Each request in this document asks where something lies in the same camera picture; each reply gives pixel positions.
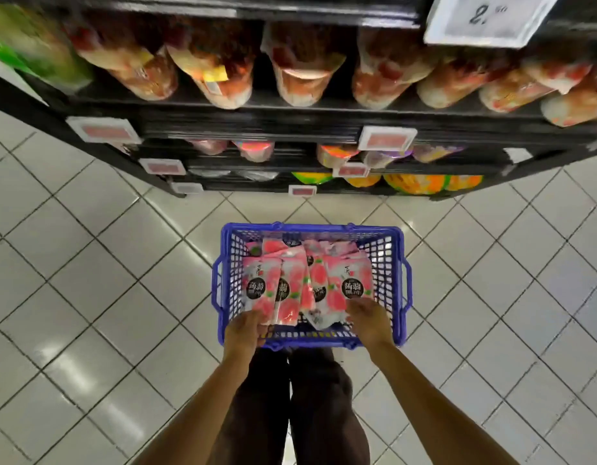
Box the person's left hand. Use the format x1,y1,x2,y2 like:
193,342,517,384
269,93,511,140
223,309,271,366

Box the person's right hand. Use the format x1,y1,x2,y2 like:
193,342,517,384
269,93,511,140
345,297,394,354

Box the peach pouches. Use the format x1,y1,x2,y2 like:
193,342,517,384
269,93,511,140
242,236,375,333

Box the blue plastic shopping basket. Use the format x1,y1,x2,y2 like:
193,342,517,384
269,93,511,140
211,222,414,352

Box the black low shelf rack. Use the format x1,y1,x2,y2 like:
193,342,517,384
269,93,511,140
0,0,597,202

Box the person's left forearm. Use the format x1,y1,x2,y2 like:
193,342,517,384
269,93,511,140
133,351,260,465

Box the person's right forearm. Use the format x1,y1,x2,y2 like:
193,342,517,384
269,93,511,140
365,341,520,465

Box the person's left leg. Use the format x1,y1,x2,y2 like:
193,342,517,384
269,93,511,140
209,348,292,465

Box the person's leg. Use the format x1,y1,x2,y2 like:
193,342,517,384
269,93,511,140
288,348,372,465
209,348,292,465

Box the person's right leg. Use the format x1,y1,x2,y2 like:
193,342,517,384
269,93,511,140
288,348,372,465

